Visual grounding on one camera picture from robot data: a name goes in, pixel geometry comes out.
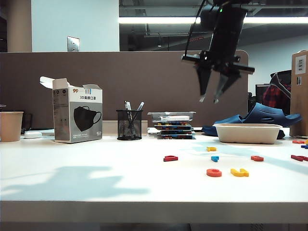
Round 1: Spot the beige cable raceway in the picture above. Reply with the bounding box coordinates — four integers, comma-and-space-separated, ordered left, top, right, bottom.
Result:
103, 119, 148, 136

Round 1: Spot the brown desk partition screen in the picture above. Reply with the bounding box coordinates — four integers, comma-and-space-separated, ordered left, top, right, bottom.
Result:
0, 50, 249, 136

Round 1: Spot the brown paper cup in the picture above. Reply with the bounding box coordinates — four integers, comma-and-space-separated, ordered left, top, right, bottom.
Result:
0, 111, 24, 142

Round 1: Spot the metal wall switch plate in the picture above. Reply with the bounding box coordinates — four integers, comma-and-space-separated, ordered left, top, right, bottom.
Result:
67, 36, 81, 52

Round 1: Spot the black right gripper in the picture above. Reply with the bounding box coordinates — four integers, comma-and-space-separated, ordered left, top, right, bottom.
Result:
181, 49, 256, 104

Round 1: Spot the black bag with grey strap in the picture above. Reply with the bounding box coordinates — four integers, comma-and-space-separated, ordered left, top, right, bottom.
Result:
269, 70, 292, 99

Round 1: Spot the thin black camera cable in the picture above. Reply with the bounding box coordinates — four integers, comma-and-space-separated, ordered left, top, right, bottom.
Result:
184, 0, 207, 57

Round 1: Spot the red plaid garment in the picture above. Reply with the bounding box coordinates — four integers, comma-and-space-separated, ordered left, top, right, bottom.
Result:
263, 83, 291, 116

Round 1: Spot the navy blue rubber slipper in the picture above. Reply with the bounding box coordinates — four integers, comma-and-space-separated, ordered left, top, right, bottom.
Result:
201, 115, 245, 137
242, 102, 303, 128

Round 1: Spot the brown cardboard box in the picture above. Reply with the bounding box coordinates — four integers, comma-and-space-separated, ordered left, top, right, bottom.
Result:
290, 50, 308, 137

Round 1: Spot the dark red letter magnet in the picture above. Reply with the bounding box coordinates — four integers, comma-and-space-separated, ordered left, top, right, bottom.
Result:
290, 154, 308, 162

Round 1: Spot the grey white mask box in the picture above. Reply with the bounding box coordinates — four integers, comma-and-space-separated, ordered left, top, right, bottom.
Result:
39, 76, 103, 144

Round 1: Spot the white earbuds case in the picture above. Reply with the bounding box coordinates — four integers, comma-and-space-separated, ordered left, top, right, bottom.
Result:
24, 131, 43, 139

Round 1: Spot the black mesh pen holder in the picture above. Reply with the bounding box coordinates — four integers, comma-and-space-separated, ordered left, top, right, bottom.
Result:
116, 109, 143, 141

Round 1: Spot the clear plastic case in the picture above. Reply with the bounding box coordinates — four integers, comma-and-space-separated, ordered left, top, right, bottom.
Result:
147, 111, 196, 123

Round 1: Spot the orange letter c magnet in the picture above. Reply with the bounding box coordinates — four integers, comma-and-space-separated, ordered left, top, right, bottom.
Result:
206, 168, 222, 178

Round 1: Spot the black monitor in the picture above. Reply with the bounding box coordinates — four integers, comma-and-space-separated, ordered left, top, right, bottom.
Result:
255, 84, 270, 99

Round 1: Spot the black silver pen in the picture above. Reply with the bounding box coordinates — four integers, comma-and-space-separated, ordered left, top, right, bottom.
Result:
131, 101, 145, 123
124, 100, 133, 120

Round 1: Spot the white flat item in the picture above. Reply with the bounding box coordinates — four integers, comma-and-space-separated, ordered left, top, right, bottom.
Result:
159, 115, 190, 122

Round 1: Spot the beige pulp tray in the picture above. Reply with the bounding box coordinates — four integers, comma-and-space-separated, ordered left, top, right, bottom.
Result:
213, 123, 283, 145

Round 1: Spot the yellow letter u magnet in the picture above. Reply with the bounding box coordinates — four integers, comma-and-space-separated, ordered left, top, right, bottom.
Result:
230, 168, 250, 178

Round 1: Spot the letter magnet pack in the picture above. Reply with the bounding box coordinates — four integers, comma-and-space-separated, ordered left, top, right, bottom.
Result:
156, 134, 195, 140
156, 129, 195, 135
154, 122, 193, 128

